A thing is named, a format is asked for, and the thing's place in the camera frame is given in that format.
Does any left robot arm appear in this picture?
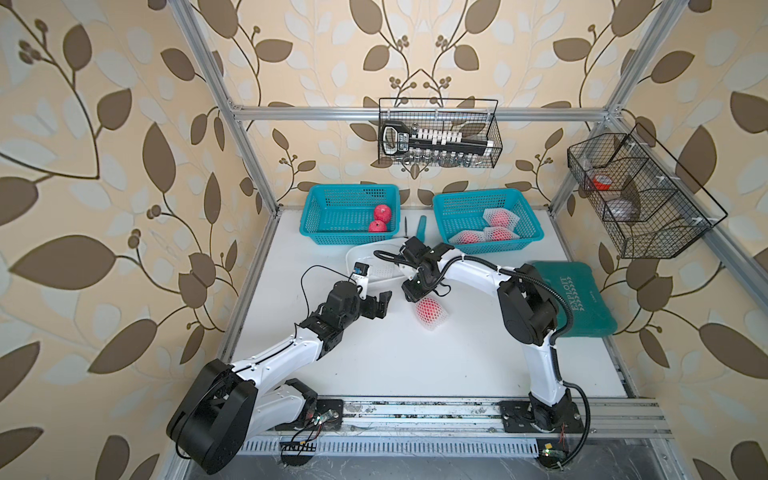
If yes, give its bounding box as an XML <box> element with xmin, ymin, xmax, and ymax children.
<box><xmin>166</xmin><ymin>280</ymin><xmax>392</xmax><ymax>474</ymax></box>

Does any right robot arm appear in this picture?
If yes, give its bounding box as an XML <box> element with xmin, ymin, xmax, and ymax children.
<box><xmin>374</xmin><ymin>237</ymin><xmax>575</xmax><ymax>432</ymax></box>

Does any teal knife sheath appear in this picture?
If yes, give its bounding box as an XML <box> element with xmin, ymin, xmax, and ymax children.
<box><xmin>416</xmin><ymin>215</ymin><xmax>427</xmax><ymax>242</ymax></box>

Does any white plastic tray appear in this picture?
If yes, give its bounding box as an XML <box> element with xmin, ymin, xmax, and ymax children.
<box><xmin>345</xmin><ymin>238</ymin><xmax>405</xmax><ymax>283</ymax></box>

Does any right teal plastic basket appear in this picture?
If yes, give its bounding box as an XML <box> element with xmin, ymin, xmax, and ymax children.
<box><xmin>433</xmin><ymin>189</ymin><xmax>544</xmax><ymax>254</ymax></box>

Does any teal plastic basket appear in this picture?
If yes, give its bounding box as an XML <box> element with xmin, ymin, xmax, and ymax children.
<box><xmin>433</xmin><ymin>189</ymin><xmax>544</xmax><ymax>254</ymax></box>
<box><xmin>299</xmin><ymin>184</ymin><xmax>400</xmax><ymax>245</ymax></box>

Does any left teal plastic basket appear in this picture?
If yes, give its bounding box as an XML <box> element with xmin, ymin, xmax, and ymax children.
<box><xmin>299</xmin><ymin>184</ymin><xmax>400</xmax><ymax>245</ymax></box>

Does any black white tool set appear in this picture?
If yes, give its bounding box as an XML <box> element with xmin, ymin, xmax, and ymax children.
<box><xmin>378</xmin><ymin>122</ymin><xmax>497</xmax><ymax>157</ymax></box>

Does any green tool case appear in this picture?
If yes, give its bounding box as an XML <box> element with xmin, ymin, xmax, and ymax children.
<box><xmin>533</xmin><ymin>261</ymin><xmax>618</xmax><ymax>338</ymax></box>

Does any red tape roll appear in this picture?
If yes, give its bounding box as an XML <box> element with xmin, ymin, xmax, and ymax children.
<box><xmin>592</xmin><ymin>174</ymin><xmax>613</xmax><ymax>191</ymax></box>

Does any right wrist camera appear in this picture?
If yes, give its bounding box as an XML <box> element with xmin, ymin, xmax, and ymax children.
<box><xmin>398</xmin><ymin>237</ymin><xmax>431</xmax><ymax>269</ymax></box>

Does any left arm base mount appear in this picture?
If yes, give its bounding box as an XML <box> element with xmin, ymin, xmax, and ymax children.
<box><xmin>262</xmin><ymin>378</ymin><xmax>345</xmax><ymax>431</ymax></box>

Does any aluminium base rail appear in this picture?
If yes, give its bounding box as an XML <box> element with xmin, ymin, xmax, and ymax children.
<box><xmin>236</xmin><ymin>397</ymin><xmax>672</xmax><ymax>460</ymax></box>

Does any back black wire basket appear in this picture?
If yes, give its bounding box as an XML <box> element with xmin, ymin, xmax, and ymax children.
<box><xmin>377</xmin><ymin>96</ymin><xmax>503</xmax><ymax>169</ymax></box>

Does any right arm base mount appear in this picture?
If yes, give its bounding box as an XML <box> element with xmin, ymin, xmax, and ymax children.
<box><xmin>498</xmin><ymin>389</ymin><xmax>585</xmax><ymax>434</ymax></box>

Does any side black wire basket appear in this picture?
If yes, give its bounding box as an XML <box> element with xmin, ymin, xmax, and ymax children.
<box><xmin>567</xmin><ymin>122</ymin><xmax>728</xmax><ymax>260</ymax></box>

